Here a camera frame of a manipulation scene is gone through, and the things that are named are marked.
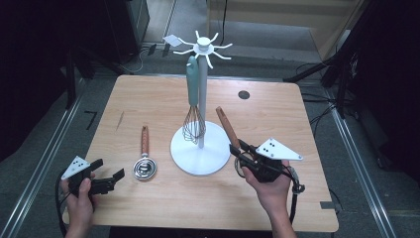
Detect metal scoop with wooden handle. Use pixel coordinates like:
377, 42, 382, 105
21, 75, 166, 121
133, 125, 158, 181

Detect mesh strainer with wooden handle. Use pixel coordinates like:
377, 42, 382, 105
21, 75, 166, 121
215, 106, 253, 179

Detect white hook rack stand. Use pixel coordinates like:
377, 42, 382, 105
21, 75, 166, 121
169, 30, 234, 177

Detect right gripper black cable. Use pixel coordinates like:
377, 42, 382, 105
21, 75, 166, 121
285, 165, 306, 226

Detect metal floor rail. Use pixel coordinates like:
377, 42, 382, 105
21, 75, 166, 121
0, 95, 83, 238
330, 105, 397, 238

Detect whisk with teal handle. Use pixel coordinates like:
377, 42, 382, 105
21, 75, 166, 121
181, 55, 207, 145

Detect black floor cables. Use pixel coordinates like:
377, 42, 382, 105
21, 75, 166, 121
300, 92, 341, 128

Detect black metal stand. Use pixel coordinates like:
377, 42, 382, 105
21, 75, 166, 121
63, 46, 78, 110

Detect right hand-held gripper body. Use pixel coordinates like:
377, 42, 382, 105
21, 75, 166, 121
242, 137, 304, 183

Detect person's left hand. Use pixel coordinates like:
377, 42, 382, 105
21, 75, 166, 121
60, 175, 97, 232

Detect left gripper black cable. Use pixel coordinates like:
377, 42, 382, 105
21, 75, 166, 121
53, 168, 68, 238

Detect person's right hand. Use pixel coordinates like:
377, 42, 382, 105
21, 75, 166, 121
242, 159, 293, 212

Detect black stand leg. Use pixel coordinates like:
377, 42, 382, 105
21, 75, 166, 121
282, 56, 335, 83

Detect white floor cable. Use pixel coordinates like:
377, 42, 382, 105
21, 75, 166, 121
118, 49, 147, 74

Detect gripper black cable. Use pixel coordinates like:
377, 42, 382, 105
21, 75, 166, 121
285, 165, 306, 226
53, 168, 68, 238

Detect light wooden platform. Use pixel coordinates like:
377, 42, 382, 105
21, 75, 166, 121
206, 0, 368, 60

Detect dark cabinet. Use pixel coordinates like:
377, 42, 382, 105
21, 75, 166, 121
105, 0, 151, 63

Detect white paper sheet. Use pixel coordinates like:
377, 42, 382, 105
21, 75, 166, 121
162, 34, 184, 48

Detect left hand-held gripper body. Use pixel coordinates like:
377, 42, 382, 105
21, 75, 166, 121
60, 155, 117, 198

